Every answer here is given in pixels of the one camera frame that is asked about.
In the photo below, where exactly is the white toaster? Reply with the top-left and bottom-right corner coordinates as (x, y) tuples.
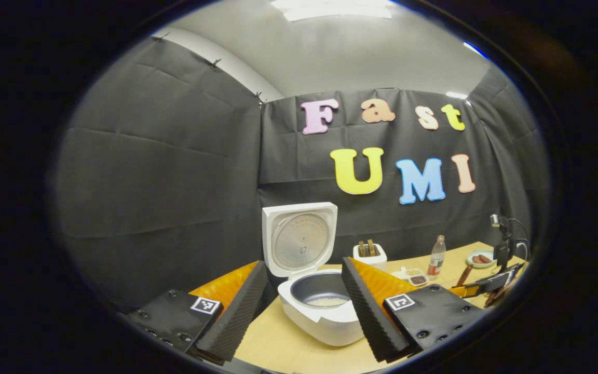
(352, 240), (388, 272)

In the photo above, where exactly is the black backdrop cloth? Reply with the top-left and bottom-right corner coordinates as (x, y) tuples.
(52, 34), (549, 312)

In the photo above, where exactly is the white rice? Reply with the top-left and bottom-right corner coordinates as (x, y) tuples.
(307, 296), (349, 307)

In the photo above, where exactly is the brown wooden spoon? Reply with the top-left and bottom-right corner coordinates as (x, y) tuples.
(455, 264), (473, 289)

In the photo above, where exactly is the white divided grain tray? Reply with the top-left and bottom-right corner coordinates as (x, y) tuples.
(391, 266), (429, 287)

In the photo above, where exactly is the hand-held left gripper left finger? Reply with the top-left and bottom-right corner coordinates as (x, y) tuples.
(123, 260), (268, 363)

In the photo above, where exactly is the clear plastic bottle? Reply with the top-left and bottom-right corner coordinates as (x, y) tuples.
(428, 235), (446, 281)

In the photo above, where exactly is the large ceiling light panel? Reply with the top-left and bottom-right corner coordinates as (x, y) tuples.
(270, 0), (393, 22)

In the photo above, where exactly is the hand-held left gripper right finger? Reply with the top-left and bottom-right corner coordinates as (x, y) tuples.
(341, 256), (486, 363)

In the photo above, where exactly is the white rice cooker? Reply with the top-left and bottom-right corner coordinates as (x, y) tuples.
(262, 202), (366, 347)

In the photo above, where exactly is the pale green plate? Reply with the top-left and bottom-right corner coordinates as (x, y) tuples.
(466, 250), (496, 269)

